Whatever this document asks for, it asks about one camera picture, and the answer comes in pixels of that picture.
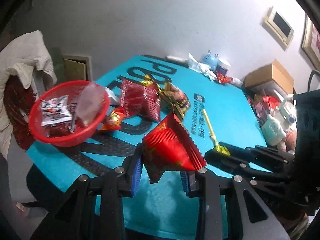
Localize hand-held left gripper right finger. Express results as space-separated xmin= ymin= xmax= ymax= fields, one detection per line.
xmin=179 ymin=167 xmax=292 ymax=240

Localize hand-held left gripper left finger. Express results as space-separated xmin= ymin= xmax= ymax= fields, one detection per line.
xmin=30 ymin=144 xmax=143 ymax=240

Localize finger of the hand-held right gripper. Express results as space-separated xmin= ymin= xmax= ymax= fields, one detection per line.
xmin=205 ymin=149 xmax=288 ymax=181
xmin=219 ymin=142 xmax=295 ymax=163

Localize small red triangular snack packet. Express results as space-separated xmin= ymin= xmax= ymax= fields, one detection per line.
xmin=99 ymin=106 xmax=125 ymax=132
xmin=142 ymin=111 xmax=207 ymax=183

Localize thin yellow stick packet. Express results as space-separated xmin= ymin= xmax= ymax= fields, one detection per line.
xmin=202 ymin=109 xmax=230 ymax=155

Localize red plastic basket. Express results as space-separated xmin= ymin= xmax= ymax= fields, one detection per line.
xmin=28 ymin=80 xmax=111 ymax=147

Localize large dark red snack packet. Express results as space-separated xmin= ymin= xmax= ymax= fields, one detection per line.
xmin=120 ymin=77 xmax=162 ymax=123

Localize white wrapper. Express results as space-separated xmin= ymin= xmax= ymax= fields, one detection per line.
xmin=105 ymin=87 xmax=122 ymax=105

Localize brown and gold snack packet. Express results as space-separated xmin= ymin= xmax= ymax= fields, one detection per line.
xmin=157 ymin=81 xmax=192 ymax=117

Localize clear plastic packet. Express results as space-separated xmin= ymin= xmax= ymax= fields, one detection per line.
xmin=76 ymin=82 xmax=107 ymax=127

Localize dark brown snack packet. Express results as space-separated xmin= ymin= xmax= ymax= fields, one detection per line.
xmin=49 ymin=102 xmax=83 ymax=137

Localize yellow snack packet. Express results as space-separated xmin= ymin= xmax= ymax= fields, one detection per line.
xmin=139 ymin=74 xmax=157 ymax=87

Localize white black-print snack packet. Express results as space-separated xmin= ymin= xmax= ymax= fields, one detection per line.
xmin=40 ymin=95 xmax=73 ymax=127

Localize pale green ribbed object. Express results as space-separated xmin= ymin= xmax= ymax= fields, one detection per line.
xmin=261 ymin=116 xmax=285 ymax=147

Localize white plastic bottle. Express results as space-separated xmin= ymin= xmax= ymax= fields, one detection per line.
xmin=274 ymin=90 xmax=298 ymax=125

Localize pile of red packets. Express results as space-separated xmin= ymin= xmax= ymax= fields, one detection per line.
xmin=251 ymin=94 xmax=279 ymax=120

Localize teal printed table mat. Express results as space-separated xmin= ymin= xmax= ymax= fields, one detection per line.
xmin=25 ymin=54 xmax=269 ymax=240

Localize cardboard box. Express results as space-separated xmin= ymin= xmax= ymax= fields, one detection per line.
xmin=244 ymin=59 xmax=295 ymax=95

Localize red snack packets by jar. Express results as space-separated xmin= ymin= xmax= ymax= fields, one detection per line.
xmin=216 ymin=72 xmax=234 ymax=84

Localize white jar with blue label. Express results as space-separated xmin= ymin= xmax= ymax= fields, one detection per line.
xmin=216 ymin=59 xmax=231 ymax=77

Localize framed picture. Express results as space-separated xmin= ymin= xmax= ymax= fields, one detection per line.
xmin=300 ymin=14 xmax=320 ymax=67

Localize blue humidifier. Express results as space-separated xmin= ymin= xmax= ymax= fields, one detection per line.
xmin=202 ymin=51 xmax=220 ymax=69

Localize white plastic bag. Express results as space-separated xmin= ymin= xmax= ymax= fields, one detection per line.
xmin=187 ymin=53 xmax=213 ymax=77

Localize white power strip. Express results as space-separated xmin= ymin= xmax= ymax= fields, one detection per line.
xmin=166 ymin=55 xmax=188 ymax=63

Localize red plaid scarf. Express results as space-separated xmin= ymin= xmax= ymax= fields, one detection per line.
xmin=4 ymin=79 xmax=38 ymax=150

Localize white quilted jacket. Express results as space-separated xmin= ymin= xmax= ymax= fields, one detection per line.
xmin=0 ymin=30 xmax=58 ymax=160

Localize cream wall intercom screen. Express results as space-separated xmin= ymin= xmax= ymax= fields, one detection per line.
xmin=262 ymin=6 xmax=295 ymax=50

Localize wooden wall hatch door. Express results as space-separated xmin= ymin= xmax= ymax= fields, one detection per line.
xmin=61 ymin=54 xmax=93 ymax=83

